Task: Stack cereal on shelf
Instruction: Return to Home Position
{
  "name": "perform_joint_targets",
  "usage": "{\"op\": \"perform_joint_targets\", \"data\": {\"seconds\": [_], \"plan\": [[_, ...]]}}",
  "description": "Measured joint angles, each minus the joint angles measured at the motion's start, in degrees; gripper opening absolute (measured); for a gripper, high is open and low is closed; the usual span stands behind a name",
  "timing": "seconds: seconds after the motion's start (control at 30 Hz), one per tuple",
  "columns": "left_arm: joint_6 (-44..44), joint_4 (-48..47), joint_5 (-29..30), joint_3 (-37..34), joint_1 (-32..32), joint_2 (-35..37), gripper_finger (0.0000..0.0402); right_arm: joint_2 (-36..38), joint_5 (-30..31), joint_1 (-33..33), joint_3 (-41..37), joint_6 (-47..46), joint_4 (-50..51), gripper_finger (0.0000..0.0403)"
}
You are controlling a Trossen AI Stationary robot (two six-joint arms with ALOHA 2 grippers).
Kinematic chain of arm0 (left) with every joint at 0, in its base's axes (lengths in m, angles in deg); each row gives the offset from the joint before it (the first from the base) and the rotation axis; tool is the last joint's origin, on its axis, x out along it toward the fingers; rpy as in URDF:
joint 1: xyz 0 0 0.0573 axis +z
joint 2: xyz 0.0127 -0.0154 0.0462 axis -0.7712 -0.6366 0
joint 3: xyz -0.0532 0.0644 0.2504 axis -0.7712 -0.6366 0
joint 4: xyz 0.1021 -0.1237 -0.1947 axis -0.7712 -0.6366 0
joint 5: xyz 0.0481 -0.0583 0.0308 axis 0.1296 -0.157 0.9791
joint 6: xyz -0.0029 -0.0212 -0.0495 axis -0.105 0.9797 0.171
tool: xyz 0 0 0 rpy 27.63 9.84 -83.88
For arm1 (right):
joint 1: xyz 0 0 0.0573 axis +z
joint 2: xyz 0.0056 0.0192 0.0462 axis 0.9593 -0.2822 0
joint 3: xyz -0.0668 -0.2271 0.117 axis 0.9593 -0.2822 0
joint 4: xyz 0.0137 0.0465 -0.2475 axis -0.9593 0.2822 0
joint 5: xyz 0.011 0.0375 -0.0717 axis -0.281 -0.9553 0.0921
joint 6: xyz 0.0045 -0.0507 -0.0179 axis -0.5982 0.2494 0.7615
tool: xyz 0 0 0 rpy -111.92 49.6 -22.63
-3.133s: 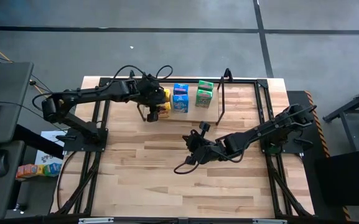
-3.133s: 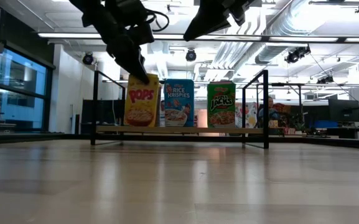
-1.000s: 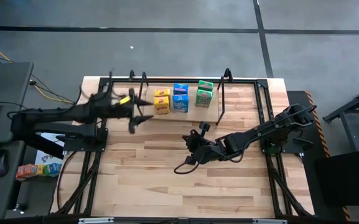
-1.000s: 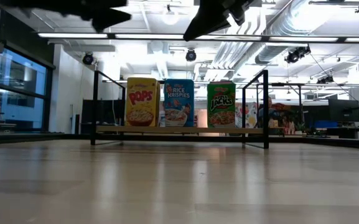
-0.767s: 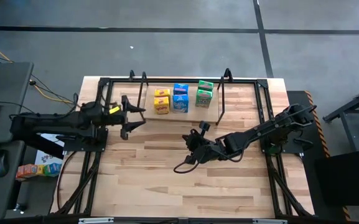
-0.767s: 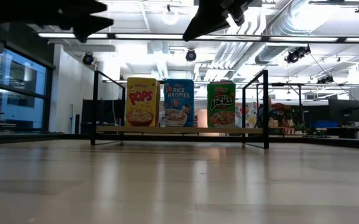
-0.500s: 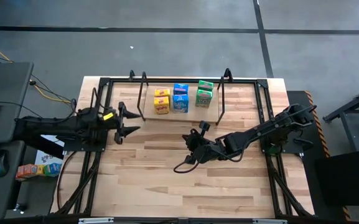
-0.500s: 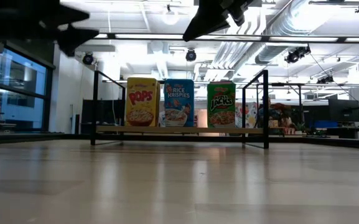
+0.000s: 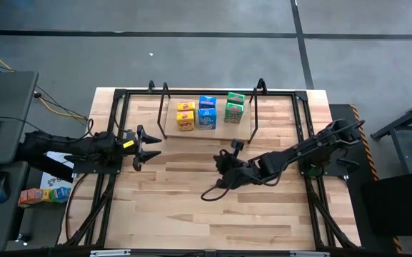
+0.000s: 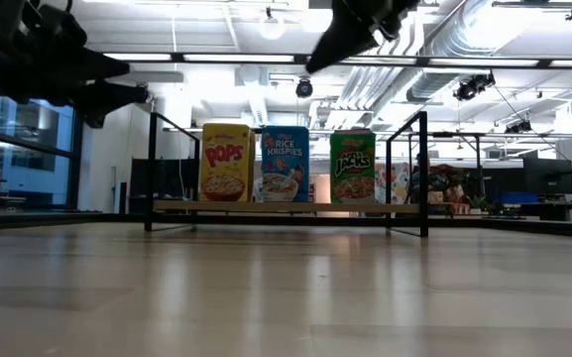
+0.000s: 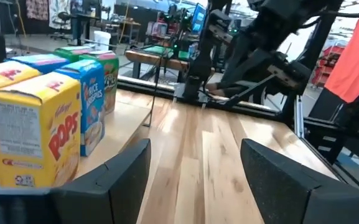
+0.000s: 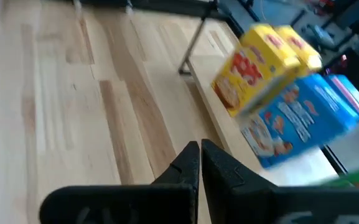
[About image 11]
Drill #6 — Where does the blue Rice Krispies cereal box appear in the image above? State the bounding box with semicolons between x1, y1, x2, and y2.
6;53;71;75
54;58;106;157

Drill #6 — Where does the red rack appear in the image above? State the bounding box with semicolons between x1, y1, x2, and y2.
311;45;345;88

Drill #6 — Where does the person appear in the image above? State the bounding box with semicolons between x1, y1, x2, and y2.
324;16;359;121

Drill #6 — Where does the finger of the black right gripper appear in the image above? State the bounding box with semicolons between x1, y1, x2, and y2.
228;49;277;95
210;33;255;91

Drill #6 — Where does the black metal shelf support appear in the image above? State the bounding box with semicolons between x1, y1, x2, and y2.
143;46;167;128

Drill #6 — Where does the yellow Pops cereal box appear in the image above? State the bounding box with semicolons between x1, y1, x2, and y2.
0;60;43;150
0;72;82;189

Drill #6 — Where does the blue lit monitor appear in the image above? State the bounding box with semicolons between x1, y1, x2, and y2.
191;2;207;34

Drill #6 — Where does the black office chair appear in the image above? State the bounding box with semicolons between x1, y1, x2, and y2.
50;11;73;41

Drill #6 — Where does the white bucket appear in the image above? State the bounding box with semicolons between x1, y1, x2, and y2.
93;30;111;52

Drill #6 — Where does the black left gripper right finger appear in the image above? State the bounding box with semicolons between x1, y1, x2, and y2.
240;138;359;224

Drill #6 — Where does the green Apple Jacks cereal box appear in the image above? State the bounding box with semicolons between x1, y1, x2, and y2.
54;45;93;63
78;50;120;114

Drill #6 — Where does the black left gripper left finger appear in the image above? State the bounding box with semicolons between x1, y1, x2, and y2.
50;138;152;224

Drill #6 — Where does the wooden shelf board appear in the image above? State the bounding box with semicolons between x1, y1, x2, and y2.
73;99;152;180

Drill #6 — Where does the wooden bench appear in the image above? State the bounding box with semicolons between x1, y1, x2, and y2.
124;46;190;80

